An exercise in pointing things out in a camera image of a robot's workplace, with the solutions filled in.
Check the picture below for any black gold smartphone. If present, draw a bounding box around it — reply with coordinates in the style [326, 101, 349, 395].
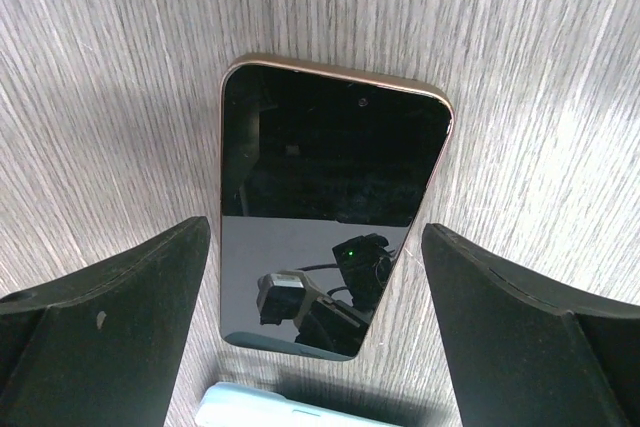
[219, 54, 454, 361]

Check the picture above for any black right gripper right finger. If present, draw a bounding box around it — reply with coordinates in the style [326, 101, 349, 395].
[421, 224, 639, 426]

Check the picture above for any light blue phone case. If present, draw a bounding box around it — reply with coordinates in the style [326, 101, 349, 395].
[193, 380, 426, 427]

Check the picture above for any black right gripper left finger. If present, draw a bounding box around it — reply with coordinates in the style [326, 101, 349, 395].
[1, 217, 210, 426]

